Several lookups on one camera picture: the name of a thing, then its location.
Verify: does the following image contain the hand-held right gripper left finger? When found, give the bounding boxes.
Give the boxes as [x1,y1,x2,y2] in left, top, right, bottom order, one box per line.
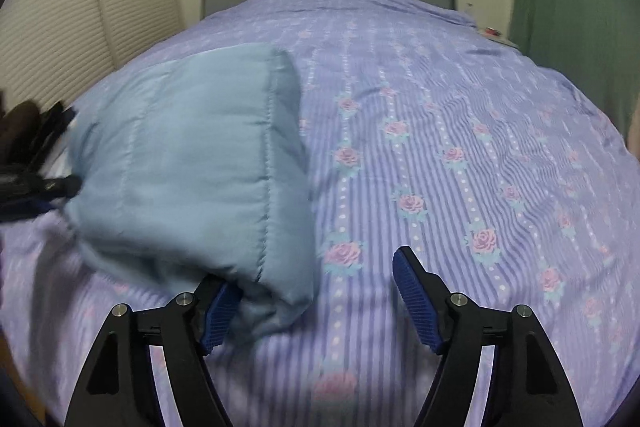
[65,276,243,427]

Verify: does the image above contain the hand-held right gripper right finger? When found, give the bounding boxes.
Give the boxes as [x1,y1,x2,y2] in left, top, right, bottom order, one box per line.
[391,246,583,427]

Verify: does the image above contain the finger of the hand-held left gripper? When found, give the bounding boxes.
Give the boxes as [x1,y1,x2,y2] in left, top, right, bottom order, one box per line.
[0,199,62,224]
[42,174,84,202]

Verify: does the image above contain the light blue padded pants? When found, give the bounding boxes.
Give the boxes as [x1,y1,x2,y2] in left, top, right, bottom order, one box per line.
[64,43,317,339]

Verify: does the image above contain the purple floral bed cover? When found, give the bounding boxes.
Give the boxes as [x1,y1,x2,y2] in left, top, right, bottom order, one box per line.
[0,0,637,427]

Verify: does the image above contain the wide white louvered door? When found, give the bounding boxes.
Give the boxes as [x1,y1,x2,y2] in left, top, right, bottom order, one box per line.
[0,0,120,120]

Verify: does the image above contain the white nightstand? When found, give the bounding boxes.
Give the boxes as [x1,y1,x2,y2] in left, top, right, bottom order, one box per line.
[479,27,522,51]

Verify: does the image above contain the green curtain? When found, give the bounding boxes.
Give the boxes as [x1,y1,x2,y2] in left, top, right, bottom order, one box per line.
[509,0,640,138]

